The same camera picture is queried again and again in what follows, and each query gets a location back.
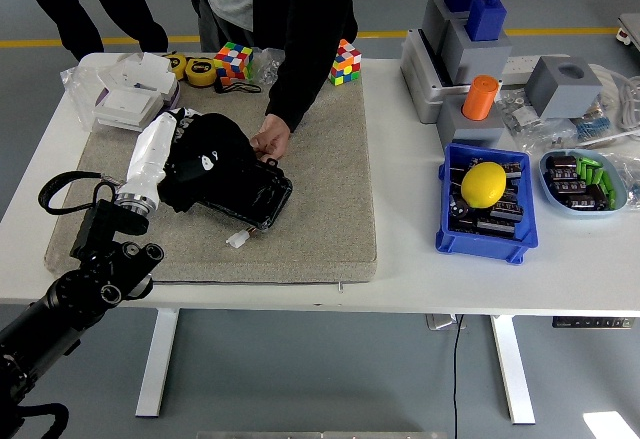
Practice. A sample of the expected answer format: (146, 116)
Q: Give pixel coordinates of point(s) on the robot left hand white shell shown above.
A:
(150, 154)

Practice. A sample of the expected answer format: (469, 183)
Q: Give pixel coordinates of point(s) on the person's hand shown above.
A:
(272, 138)

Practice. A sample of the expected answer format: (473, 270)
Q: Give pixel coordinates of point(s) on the black rag with red tag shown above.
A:
(220, 139)

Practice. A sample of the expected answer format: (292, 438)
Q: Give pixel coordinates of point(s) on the black glossy panel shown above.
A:
(260, 194)

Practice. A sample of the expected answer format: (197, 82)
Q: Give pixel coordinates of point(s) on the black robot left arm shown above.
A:
(75, 294)

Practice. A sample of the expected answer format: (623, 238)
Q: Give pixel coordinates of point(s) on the black desk control panel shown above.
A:
(590, 322)

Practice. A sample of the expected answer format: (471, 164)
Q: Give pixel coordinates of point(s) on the purple tray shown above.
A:
(172, 101)

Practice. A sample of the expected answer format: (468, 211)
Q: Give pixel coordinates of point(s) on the clear bag of metal parts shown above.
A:
(265, 66)

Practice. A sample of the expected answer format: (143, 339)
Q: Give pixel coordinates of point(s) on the white open cardboard box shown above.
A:
(145, 71)

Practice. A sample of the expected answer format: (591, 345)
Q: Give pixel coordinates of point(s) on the multicolour puzzle cube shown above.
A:
(346, 64)
(232, 61)

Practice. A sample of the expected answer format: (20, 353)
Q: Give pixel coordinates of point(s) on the yellow tape measure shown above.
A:
(200, 71)
(176, 65)

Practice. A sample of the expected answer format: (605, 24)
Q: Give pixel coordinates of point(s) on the clear empty plastic bag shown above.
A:
(80, 89)

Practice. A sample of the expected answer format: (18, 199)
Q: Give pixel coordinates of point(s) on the grey-brown mat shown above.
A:
(310, 239)

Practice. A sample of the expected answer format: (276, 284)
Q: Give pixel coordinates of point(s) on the person standing behind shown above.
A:
(125, 14)

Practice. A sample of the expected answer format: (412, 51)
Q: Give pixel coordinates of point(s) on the grey holder block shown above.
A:
(470, 131)
(435, 19)
(475, 61)

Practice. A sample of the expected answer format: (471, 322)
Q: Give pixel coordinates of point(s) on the orange cylinder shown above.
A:
(480, 99)

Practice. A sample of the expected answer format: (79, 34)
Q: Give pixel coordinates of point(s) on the yellow lemon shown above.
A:
(482, 184)

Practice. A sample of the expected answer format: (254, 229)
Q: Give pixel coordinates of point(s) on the white table leg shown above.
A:
(155, 369)
(515, 384)

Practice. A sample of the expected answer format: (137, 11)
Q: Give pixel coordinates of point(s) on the blue plastic bin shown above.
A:
(475, 251)

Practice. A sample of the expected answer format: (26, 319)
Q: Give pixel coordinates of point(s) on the clear bag of small parts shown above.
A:
(520, 119)

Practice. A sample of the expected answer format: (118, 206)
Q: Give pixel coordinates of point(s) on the silver box under table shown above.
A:
(440, 321)

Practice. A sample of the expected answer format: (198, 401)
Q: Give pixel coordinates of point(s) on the white power strip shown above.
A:
(520, 64)

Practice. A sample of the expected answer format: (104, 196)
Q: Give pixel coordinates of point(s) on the light blue dish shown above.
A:
(546, 186)

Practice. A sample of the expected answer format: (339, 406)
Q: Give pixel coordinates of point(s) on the grey block with round hole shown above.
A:
(550, 89)

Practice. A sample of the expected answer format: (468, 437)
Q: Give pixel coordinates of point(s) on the green battery cell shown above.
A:
(583, 168)
(608, 182)
(611, 199)
(598, 177)

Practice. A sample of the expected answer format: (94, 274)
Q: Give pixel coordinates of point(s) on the blue resistor bundle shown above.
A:
(595, 126)

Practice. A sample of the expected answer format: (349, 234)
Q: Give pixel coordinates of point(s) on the thin white rod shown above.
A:
(615, 137)

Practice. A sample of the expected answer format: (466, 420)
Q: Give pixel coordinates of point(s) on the clear crumpled plastic bag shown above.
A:
(631, 179)

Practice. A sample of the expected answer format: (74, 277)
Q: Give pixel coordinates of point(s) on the white flat switch box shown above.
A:
(125, 104)

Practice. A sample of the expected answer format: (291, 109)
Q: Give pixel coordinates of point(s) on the light grey enclosure box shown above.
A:
(420, 89)

